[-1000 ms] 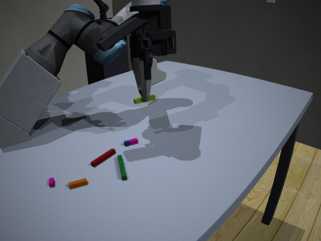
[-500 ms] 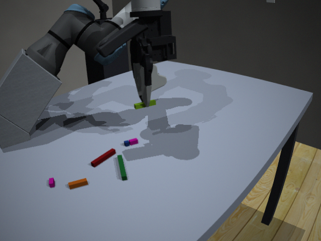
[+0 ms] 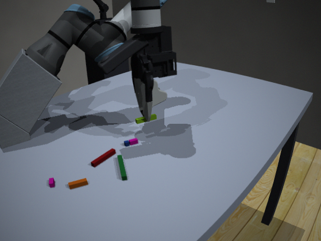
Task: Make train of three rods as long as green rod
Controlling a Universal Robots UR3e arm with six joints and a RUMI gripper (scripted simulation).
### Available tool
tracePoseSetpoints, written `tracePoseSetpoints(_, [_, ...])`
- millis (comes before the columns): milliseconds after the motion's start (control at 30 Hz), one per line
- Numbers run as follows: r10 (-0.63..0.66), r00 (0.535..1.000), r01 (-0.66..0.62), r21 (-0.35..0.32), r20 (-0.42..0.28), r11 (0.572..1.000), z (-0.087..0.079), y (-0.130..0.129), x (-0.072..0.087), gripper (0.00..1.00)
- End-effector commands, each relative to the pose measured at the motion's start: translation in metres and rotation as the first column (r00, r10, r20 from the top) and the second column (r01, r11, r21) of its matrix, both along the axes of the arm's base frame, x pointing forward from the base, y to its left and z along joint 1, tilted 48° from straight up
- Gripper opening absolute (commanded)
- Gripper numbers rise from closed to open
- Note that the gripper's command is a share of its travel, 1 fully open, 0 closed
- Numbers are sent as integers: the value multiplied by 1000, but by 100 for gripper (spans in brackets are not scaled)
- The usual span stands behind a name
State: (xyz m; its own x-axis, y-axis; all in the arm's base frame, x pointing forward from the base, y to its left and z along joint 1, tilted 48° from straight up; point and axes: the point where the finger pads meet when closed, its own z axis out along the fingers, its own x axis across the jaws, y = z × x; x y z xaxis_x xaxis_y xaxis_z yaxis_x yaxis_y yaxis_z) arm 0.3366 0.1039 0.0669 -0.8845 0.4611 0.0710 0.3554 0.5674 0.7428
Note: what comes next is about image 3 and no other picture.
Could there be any dark red rod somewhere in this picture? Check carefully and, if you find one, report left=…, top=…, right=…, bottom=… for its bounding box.
left=91, top=148, right=116, bottom=167

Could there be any orange rod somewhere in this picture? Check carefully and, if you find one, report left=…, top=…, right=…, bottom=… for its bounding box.
left=68, top=178, right=88, bottom=189

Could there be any magenta rod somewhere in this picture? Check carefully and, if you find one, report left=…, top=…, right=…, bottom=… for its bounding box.
left=129, top=138, right=138, bottom=145
left=49, top=178, right=55, bottom=188

